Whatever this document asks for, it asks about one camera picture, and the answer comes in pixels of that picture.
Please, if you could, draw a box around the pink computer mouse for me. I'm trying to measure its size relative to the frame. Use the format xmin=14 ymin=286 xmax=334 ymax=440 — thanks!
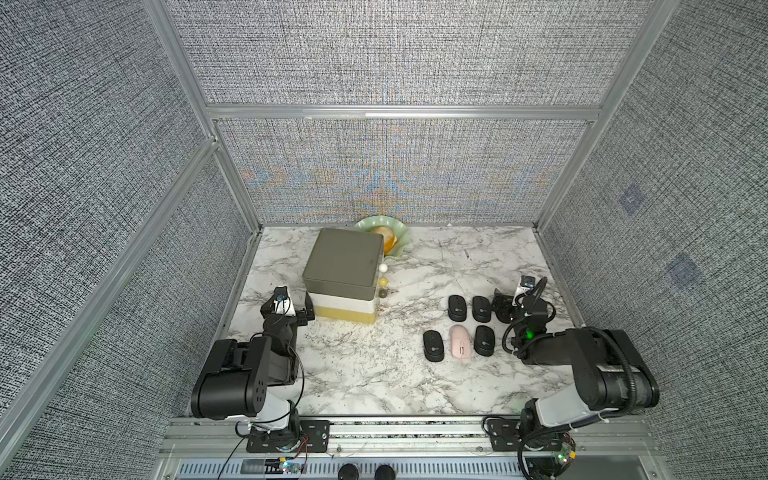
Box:
xmin=449 ymin=324 xmax=473 ymax=360

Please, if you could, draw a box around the three-drawer storage cabinet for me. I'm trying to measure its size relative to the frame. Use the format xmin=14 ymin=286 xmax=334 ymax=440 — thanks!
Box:
xmin=302 ymin=228 xmax=383 ymax=324

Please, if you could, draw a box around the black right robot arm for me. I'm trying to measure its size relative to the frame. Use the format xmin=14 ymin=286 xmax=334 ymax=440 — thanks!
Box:
xmin=502 ymin=294 xmax=660 ymax=435

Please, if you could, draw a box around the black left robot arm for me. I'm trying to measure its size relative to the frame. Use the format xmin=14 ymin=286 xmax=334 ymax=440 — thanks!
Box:
xmin=190 ymin=287 xmax=315 ymax=436

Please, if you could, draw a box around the green glass plate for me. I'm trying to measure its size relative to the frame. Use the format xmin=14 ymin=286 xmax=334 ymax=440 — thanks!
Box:
xmin=354 ymin=215 xmax=411 ymax=257

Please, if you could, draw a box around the bread roll on plate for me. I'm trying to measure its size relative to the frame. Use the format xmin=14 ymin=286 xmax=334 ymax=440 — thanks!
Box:
xmin=372 ymin=226 xmax=398 ymax=256

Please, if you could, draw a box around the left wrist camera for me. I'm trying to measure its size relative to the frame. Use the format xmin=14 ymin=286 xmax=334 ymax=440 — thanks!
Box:
xmin=271 ymin=286 xmax=295 ymax=317

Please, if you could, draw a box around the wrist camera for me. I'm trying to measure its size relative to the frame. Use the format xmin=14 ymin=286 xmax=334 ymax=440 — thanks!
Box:
xmin=515 ymin=275 xmax=539 ymax=295
xmin=271 ymin=286 xmax=295 ymax=317

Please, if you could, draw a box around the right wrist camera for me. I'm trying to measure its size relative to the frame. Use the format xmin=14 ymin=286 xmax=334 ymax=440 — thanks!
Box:
xmin=515 ymin=275 xmax=539 ymax=295

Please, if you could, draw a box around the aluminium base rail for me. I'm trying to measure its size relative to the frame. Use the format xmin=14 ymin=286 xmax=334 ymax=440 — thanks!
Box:
xmin=150 ymin=415 xmax=673 ymax=479

